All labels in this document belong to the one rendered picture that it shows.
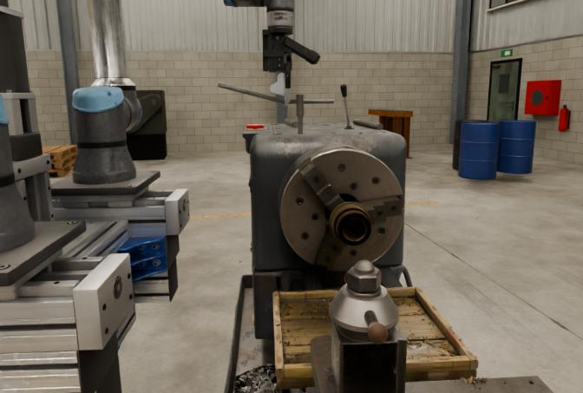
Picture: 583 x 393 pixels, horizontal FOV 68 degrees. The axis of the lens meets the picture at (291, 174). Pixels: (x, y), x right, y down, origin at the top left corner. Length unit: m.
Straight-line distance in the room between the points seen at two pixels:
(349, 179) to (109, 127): 0.60
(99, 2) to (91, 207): 0.53
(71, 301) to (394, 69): 11.55
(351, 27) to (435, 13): 2.30
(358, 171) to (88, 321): 0.68
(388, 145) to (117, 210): 0.74
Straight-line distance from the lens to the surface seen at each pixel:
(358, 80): 11.62
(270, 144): 1.21
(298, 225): 1.09
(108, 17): 1.30
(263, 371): 1.37
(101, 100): 1.14
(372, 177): 1.09
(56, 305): 0.68
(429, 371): 0.88
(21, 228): 0.73
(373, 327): 0.46
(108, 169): 1.14
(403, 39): 12.21
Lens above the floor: 1.37
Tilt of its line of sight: 10 degrees down
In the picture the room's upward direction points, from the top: 1 degrees counter-clockwise
